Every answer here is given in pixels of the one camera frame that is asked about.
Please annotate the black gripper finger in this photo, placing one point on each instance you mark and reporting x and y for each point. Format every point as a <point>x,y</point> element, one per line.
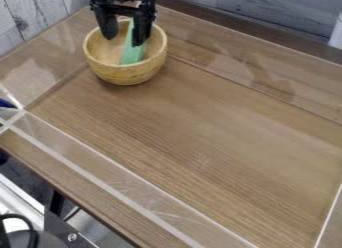
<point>143,19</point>
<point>107,21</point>

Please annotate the brown wooden bowl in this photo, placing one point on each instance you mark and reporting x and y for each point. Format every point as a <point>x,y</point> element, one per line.
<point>102,54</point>

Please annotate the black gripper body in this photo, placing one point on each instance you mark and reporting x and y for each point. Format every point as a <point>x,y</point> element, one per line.
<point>109,8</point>

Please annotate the black metal bracket with screw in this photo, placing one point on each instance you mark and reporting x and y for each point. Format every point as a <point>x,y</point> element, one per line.
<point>61,235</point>

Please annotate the black table leg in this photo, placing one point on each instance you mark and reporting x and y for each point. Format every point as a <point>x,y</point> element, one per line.
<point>56,203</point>

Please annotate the green rectangular block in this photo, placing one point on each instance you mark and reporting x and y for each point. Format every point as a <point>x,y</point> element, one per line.
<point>131,53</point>

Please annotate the clear acrylic tray walls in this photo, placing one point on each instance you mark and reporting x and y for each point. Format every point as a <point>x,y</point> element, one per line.
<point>217,156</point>

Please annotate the blue object at left edge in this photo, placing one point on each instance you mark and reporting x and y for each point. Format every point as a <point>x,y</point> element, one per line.
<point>6,104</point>

